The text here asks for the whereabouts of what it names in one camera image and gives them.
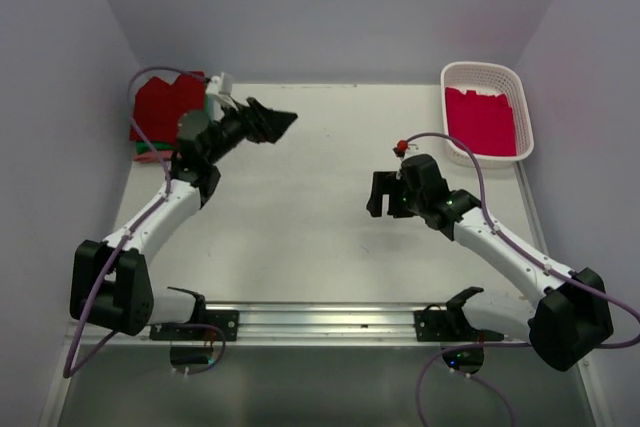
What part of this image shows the dark red t-shirt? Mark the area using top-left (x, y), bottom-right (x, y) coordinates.
top-left (133, 74), bottom-right (205, 144)

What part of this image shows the purple cable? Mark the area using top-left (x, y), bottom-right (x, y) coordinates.
top-left (399, 132), bottom-right (640, 423)
top-left (62, 65), bottom-right (226, 379)

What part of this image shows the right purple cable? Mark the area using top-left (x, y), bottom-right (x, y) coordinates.
top-left (399, 132), bottom-right (640, 423)

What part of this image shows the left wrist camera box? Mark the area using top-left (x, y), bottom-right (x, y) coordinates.
top-left (205, 72), bottom-right (235, 111)

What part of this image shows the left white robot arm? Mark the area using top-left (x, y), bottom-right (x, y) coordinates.
top-left (69, 98), bottom-right (298, 340)

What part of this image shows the pink folded t-shirt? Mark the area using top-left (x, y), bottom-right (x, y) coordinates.
top-left (133, 150), bottom-right (172, 163)

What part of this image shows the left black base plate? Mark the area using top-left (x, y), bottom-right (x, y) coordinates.
top-left (149, 309), bottom-right (240, 342)

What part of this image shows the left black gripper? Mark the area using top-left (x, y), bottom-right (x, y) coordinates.
top-left (203, 94), bottom-right (294, 165)

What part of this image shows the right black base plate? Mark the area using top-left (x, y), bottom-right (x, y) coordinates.
top-left (413, 304), bottom-right (478, 342)

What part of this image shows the aluminium mounting rail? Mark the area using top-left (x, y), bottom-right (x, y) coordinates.
top-left (62, 300), bottom-right (521, 347)

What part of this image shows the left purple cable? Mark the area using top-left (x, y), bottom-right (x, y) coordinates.
top-left (62, 65), bottom-right (226, 379)

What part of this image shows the green folded t-shirt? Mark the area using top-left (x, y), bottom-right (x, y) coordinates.
top-left (134, 99), bottom-right (214, 154)

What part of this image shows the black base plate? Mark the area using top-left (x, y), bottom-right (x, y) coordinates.
top-left (149, 309), bottom-right (240, 342)
top-left (413, 304), bottom-right (478, 342)

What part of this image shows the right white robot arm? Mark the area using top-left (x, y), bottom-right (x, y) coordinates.
top-left (366, 154), bottom-right (613, 371)

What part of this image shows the magenta t-shirt in basket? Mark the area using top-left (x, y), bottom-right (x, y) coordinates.
top-left (444, 87), bottom-right (517, 157)

